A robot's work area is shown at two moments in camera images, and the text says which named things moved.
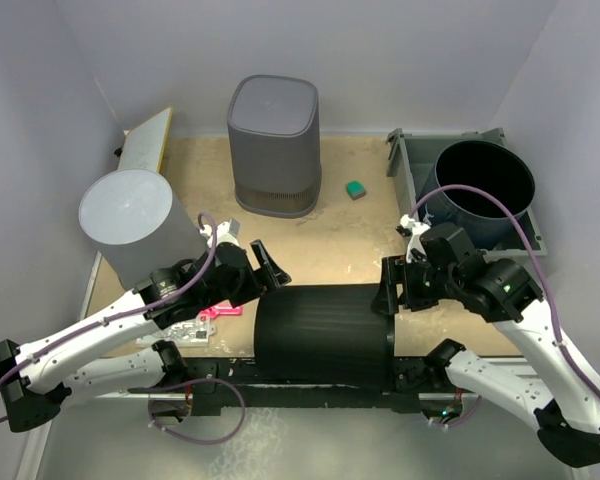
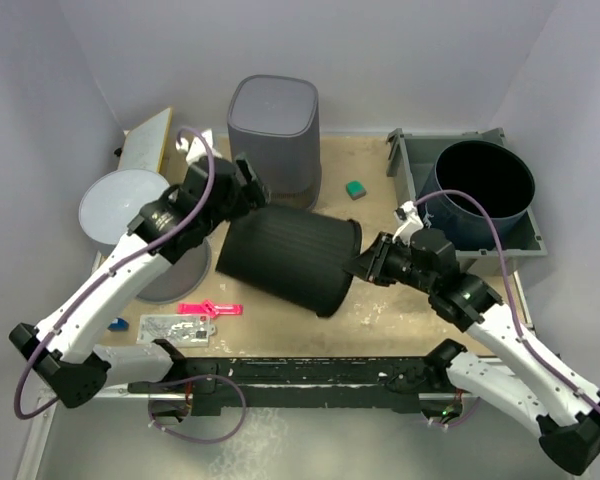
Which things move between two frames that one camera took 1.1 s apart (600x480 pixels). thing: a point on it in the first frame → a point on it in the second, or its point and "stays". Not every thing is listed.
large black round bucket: [324, 334] → [303, 259]
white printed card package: [191, 332] stays
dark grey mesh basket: [274, 126] stays
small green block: [355, 189] stays
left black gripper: [271, 277] → [257, 196]
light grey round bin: [138, 224] stays
